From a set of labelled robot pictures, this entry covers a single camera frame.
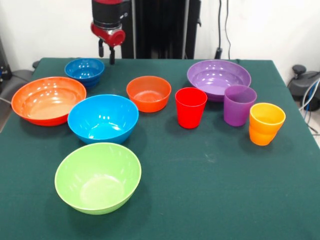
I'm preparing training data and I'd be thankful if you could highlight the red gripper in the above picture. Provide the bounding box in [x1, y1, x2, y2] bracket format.
[90, 22, 126, 65]

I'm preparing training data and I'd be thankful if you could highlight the small dark blue bowl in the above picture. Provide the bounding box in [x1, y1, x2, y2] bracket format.
[64, 57, 105, 88]

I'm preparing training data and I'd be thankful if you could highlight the large light blue bowl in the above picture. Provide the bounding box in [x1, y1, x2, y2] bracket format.
[67, 94, 140, 145]

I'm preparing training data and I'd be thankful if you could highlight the small orange bowl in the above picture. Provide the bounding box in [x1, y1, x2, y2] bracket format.
[126, 75, 172, 113]

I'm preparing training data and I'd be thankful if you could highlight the green bowl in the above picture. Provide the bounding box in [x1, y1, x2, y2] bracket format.
[54, 142, 143, 216]

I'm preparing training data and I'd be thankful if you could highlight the large orange bowl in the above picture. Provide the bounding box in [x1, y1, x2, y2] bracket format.
[11, 76, 88, 127]

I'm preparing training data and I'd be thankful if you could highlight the grey office chair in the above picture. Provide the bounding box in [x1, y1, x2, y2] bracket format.
[0, 69, 35, 106]

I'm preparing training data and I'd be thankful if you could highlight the red cup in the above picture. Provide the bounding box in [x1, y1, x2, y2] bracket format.
[174, 87, 208, 130]

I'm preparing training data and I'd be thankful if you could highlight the black equipment stand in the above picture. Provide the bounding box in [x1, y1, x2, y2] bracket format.
[0, 37, 11, 83]

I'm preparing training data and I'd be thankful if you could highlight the purple bowl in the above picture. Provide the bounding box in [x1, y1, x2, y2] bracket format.
[186, 59, 252, 103]

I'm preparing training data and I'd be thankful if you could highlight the purple cup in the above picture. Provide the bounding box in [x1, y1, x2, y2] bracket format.
[223, 84, 258, 128]

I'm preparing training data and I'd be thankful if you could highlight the dark green table cloth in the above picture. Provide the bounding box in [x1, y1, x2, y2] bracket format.
[0, 57, 320, 240]

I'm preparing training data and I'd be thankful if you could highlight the orange cup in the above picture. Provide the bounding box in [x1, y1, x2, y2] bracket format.
[248, 102, 287, 147]

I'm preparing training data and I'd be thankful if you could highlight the black chair base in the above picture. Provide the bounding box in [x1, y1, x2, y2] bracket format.
[287, 64, 320, 112]

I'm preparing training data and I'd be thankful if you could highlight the black cable with plug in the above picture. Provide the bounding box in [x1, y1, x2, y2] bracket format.
[214, 0, 224, 60]

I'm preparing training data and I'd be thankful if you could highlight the thin black cable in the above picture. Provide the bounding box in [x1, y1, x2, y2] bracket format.
[224, 0, 241, 63]

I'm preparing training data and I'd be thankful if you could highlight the bundle of floor cables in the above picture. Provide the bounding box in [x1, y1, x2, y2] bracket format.
[298, 79, 320, 137]

